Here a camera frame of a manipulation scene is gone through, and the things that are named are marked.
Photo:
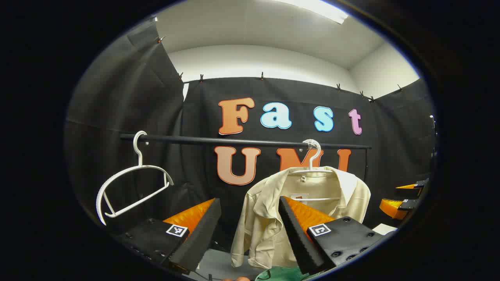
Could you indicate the black backdrop cloth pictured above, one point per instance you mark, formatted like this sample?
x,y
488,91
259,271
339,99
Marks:
x,y
156,109

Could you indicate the white hanger with taped hook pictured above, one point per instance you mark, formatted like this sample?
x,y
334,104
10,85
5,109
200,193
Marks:
x,y
311,166

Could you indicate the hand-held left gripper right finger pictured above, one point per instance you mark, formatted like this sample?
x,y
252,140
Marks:
x,y
297,238

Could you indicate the white floor sheet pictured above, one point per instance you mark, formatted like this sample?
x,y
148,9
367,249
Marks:
x,y
384,229

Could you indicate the black clothes rack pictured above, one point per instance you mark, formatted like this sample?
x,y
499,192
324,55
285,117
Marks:
x,y
234,141

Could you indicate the cream collared shirt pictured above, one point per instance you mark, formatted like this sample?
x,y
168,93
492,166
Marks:
x,y
265,218

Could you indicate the row of black backdrop clips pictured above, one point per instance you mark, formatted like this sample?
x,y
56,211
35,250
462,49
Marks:
x,y
262,76

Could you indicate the green laundry hamper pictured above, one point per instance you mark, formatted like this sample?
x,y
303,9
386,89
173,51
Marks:
x,y
281,274

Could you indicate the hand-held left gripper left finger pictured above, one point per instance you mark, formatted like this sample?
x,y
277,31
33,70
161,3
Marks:
x,y
203,234

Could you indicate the white plastic clothes hanger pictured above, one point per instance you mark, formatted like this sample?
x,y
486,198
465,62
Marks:
x,y
139,160

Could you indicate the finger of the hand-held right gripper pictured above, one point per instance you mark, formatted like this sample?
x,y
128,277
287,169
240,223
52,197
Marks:
x,y
410,204
422,182

